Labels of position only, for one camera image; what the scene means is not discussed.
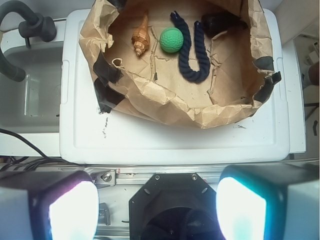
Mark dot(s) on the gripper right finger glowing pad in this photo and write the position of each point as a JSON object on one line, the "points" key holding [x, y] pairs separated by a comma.
{"points": [[277, 201]]}

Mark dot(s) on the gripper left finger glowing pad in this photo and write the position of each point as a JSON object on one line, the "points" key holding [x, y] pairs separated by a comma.
{"points": [[48, 205]]}

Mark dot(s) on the dark mussel shell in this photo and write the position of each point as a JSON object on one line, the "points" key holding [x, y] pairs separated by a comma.
{"points": [[216, 23]]}

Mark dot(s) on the white plastic cooler lid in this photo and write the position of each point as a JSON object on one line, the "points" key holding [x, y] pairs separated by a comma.
{"points": [[88, 136]]}

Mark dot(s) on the white sink basin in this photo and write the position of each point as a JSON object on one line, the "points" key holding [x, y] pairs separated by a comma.
{"points": [[33, 105]]}

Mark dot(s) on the crumpled brown paper bag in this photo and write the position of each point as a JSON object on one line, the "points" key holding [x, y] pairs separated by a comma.
{"points": [[241, 75]]}

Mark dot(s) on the black faucet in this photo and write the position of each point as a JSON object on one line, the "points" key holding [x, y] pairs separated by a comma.
{"points": [[34, 25]]}

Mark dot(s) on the brown spiral seashell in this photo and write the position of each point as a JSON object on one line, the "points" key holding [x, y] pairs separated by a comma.
{"points": [[140, 37]]}

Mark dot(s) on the green dimpled ball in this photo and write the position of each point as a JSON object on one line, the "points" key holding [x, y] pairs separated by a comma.
{"points": [[171, 40]]}

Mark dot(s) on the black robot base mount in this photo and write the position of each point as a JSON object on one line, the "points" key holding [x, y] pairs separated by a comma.
{"points": [[174, 206]]}

